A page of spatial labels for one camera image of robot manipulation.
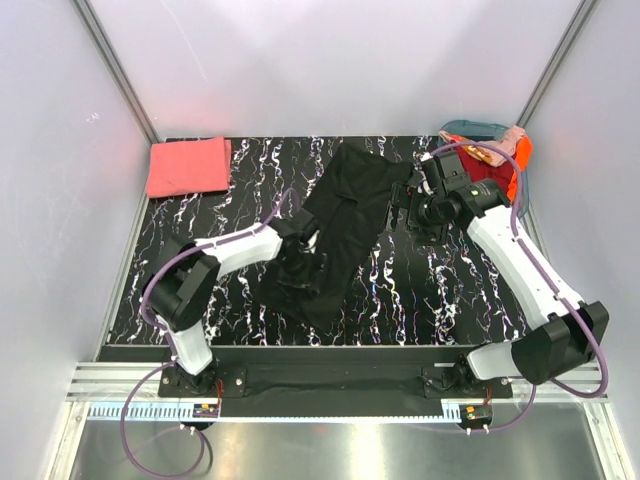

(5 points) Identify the aluminium frame post right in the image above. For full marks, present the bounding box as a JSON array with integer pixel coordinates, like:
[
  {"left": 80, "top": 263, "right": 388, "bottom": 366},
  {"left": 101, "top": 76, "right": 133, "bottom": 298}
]
[{"left": 516, "top": 0, "right": 600, "bottom": 129}]

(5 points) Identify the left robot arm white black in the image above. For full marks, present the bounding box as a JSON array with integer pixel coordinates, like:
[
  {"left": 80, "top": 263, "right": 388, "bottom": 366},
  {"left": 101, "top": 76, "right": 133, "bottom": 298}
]
[{"left": 140, "top": 209, "right": 326, "bottom": 396}]

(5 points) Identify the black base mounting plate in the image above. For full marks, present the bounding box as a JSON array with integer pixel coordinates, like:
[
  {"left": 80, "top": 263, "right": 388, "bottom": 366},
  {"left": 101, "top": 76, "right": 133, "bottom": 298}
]
[{"left": 159, "top": 346, "right": 513, "bottom": 421}]

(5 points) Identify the orange t shirt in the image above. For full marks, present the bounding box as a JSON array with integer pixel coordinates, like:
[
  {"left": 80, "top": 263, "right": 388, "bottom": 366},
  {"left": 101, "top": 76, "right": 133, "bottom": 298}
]
[{"left": 507, "top": 136, "right": 533, "bottom": 203}]

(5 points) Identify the aluminium frame post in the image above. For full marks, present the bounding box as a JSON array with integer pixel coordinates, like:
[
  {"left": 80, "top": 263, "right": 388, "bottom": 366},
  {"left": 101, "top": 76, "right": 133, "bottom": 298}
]
[
  {"left": 516, "top": 0, "right": 600, "bottom": 129},
  {"left": 70, "top": 0, "right": 160, "bottom": 144}
]

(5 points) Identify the dark red t shirt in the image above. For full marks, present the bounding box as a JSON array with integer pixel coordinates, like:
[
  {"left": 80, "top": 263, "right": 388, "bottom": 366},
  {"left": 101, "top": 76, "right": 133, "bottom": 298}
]
[{"left": 455, "top": 147, "right": 517, "bottom": 190}]

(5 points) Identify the aluminium frame post left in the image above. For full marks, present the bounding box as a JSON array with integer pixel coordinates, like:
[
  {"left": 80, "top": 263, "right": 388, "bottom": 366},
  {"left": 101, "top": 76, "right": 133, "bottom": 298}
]
[{"left": 70, "top": 0, "right": 160, "bottom": 144}]

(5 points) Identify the black t shirt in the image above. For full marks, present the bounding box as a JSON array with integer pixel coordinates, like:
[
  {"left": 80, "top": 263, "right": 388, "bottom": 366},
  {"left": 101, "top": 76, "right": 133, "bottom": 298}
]
[{"left": 257, "top": 143, "right": 413, "bottom": 331}]

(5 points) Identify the teal plastic laundry basket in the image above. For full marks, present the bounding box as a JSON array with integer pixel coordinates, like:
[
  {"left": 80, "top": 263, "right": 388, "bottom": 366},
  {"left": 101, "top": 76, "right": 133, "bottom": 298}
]
[{"left": 438, "top": 120, "right": 533, "bottom": 218}]

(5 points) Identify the white slotted cable duct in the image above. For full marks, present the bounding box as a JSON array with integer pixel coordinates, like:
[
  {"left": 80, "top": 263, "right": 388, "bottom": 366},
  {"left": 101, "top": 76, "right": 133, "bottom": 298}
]
[{"left": 87, "top": 403, "right": 469, "bottom": 424}]

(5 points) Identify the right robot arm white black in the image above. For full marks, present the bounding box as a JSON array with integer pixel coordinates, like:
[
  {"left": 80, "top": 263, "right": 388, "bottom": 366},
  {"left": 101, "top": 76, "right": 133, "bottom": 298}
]
[{"left": 389, "top": 147, "right": 609, "bottom": 397}]

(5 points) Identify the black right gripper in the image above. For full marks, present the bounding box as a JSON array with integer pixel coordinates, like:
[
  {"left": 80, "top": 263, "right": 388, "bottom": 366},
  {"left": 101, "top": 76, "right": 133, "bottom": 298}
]
[{"left": 378, "top": 181, "right": 449, "bottom": 247}]

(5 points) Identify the folded pink t shirt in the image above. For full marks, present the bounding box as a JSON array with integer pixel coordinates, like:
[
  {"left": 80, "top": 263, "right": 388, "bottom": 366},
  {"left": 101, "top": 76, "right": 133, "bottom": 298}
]
[{"left": 146, "top": 137, "right": 232, "bottom": 199}]

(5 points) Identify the light pink t shirt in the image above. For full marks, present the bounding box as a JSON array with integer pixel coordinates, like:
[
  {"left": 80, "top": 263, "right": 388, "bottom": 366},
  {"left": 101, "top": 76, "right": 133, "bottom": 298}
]
[{"left": 438, "top": 121, "right": 528, "bottom": 167}]

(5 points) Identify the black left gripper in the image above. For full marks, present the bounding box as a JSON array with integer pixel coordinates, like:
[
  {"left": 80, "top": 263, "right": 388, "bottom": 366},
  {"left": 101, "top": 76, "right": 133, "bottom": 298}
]
[{"left": 272, "top": 247, "right": 325, "bottom": 298}]

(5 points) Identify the aluminium rail front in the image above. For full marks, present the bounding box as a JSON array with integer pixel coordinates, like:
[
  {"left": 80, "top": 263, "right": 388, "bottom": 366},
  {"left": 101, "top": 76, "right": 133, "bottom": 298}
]
[{"left": 68, "top": 362, "right": 608, "bottom": 403}]

